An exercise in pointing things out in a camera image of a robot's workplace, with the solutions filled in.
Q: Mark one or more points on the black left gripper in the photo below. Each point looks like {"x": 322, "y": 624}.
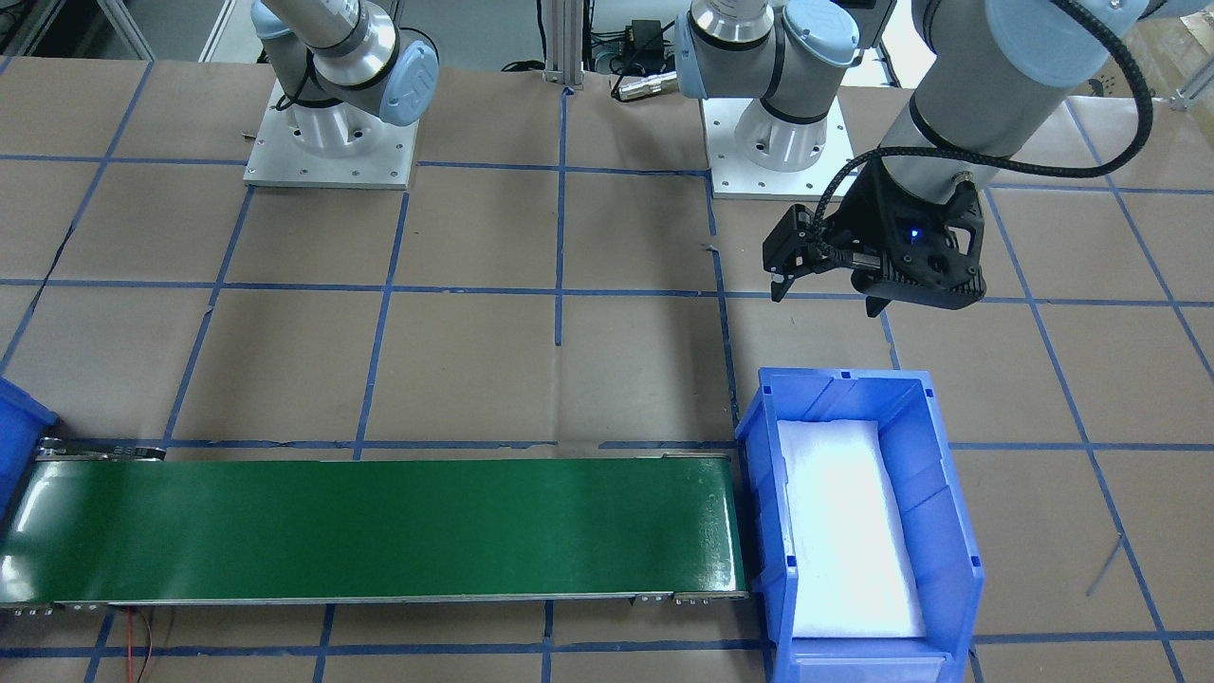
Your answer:
{"x": 870, "y": 219}

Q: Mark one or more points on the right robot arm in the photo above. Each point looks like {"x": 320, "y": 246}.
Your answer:
{"x": 346, "y": 70}

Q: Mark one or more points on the silver cylindrical connector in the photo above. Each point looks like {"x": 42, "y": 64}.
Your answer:
{"x": 647, "y": 87}

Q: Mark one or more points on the white foam pad in bin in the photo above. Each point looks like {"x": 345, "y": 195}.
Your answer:
{"x": 855, "y": 578}

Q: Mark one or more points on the black power adapter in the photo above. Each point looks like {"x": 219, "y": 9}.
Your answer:
{"x": 644, "y": 40}

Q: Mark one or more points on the blue bin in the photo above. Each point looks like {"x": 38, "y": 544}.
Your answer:
{"x": 945, "y": 561}
{"x": 23, "y": 421}

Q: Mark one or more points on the cardboard box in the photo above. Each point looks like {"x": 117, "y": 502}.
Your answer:
{"x": 1170, "y": 43}

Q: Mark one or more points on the green conveyor belt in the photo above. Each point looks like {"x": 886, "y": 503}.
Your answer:
{"x": 86, "y": 533}

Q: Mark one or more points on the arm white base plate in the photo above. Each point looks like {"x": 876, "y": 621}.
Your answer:
{"x": 332, "y": 161}
{"x": 737, "y": 176}

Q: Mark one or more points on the aluminium frame post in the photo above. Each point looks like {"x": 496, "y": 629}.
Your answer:
{"x": 564, "y": 24}

